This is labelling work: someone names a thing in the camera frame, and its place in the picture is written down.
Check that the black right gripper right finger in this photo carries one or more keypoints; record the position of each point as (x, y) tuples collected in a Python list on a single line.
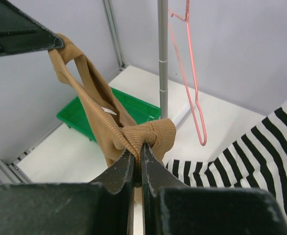
[(155, 175)]

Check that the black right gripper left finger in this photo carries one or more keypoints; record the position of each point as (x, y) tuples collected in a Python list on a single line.
[(119, 175)]

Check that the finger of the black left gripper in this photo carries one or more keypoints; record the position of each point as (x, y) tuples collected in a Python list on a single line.
[(20, 33)]

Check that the tan tank top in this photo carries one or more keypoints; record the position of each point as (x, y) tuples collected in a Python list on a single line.
[(114, 129)]

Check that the black white striped tank top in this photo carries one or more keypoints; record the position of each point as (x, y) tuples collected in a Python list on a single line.
[(258, 159)]

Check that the green plastic tray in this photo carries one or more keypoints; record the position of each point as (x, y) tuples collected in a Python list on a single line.
[(73, 114)]

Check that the metal clothes rack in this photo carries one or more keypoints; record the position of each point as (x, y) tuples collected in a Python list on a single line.
[(162, 12)]

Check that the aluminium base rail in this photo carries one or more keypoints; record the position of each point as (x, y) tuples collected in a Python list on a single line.
[(10, 173)]

